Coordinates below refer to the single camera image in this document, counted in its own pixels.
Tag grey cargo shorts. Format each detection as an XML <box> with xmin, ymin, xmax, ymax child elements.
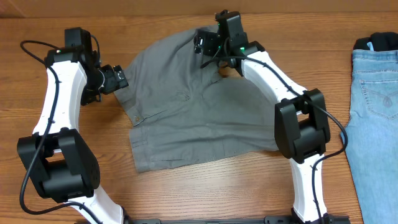
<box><xmin>116</xmin><ymin>29</ymin><xmax>277</xmax><ymax>172</ymax></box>

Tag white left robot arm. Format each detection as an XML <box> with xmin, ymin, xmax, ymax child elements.
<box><xmin>17</xmin><ymin>27</ymin><xmax>130</xmax><ymax>223</ymax></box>

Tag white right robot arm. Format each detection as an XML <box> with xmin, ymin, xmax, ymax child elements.
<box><xmin>193</xmin><ymin>10</ymin><xmax>332</xmax><ymax>223</ymax></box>

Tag black garment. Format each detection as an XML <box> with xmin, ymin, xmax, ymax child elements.
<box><xmin>353</xmin><ymin>32</ymin><xmax>397</xmax><ymax>52</ymax></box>

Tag light blue denim jeans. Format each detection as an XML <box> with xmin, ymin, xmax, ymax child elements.
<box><xmin>345</xmin><ymin>50</ymin><xmax>397</xmax><ymax>223</ymax></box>

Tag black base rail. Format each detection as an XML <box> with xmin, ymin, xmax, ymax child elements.
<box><xmin>123</xmin><ymin>215</ymin><xmax>351</xmax><ymax>224</ymax></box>

